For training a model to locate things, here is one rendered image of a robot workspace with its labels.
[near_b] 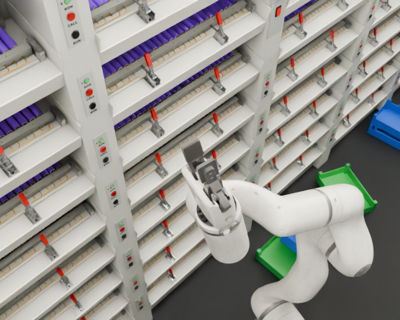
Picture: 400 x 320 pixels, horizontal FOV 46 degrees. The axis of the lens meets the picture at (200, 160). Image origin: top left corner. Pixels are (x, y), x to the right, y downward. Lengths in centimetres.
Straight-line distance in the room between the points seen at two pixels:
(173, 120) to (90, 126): 36
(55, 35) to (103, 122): 30
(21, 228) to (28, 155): 22
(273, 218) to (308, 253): 37
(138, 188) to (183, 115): 29
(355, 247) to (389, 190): 173
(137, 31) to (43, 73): 24
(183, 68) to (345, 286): 156
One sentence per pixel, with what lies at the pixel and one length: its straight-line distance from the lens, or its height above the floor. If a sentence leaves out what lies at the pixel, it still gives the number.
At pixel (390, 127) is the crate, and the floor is 13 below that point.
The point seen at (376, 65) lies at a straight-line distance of 280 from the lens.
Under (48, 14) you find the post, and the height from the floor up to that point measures 170.
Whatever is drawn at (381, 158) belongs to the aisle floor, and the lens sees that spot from 309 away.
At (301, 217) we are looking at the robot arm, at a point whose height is 137.
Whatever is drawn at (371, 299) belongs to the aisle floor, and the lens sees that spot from 254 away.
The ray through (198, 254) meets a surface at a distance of 233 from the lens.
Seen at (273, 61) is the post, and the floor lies 116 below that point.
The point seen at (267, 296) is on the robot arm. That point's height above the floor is 82.
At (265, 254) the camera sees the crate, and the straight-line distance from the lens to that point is 253.
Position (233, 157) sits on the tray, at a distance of 190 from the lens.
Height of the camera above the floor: 221
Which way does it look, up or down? 50 degrees down
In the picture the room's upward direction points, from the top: straight up
